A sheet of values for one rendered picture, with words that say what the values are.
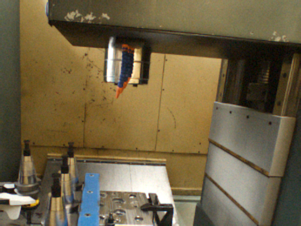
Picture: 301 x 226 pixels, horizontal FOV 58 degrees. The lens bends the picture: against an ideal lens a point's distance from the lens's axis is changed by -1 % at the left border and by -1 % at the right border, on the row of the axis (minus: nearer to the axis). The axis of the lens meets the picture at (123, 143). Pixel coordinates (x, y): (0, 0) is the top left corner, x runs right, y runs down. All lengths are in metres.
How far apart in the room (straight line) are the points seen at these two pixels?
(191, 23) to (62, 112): 1.46
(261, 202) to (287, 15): 0.53
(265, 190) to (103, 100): 1.33
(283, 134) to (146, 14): 0.52
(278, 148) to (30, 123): 1.61
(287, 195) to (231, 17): 0.53
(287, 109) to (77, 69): 1.41
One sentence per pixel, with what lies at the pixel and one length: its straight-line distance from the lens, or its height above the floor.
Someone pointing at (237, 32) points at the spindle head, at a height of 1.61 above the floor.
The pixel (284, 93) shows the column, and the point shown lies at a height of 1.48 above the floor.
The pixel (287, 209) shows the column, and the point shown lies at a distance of 0.93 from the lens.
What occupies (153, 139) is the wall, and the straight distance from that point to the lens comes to 2.04.
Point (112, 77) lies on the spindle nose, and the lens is 0.89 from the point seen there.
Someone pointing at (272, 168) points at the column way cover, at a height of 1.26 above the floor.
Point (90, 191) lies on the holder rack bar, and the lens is 0.64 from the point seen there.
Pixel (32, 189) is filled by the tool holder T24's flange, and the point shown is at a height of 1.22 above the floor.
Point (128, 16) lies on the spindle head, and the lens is 0.64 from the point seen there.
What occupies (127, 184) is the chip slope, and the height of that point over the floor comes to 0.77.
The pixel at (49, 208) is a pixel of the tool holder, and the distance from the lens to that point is 0.47.
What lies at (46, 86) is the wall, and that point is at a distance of 1.99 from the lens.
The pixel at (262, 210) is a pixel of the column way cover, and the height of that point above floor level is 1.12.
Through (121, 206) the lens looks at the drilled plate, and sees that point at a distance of 1.11.
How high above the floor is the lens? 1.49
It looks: 14 degrees down
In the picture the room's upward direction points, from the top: 4 degrees clockwise
